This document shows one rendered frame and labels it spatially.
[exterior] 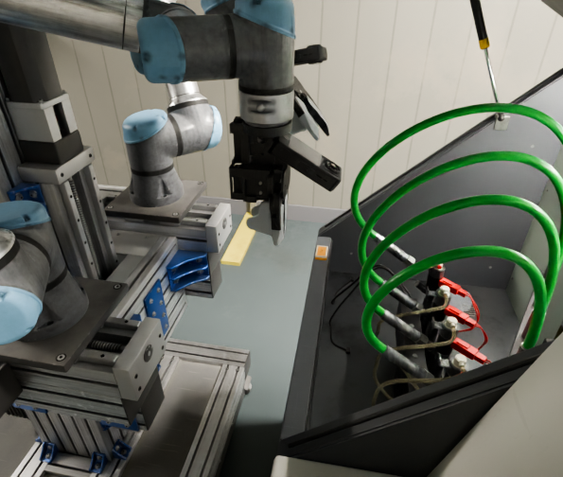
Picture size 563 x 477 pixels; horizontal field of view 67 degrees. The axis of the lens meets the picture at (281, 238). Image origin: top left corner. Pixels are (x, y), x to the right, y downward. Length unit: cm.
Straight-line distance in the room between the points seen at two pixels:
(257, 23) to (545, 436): 53
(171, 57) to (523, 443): 57
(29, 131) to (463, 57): 226
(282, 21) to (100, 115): 284
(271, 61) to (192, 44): 10
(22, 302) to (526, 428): 63
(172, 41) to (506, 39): 236
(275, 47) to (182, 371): 148
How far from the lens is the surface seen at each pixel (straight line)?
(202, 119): 121
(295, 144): 63
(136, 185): 122
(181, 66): 55
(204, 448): 162
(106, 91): 325
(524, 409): 55
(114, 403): 96
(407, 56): 270
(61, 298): 87
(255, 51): 56
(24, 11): 68
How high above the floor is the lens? 161
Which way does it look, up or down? 34 degrees down
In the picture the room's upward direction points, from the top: straight up
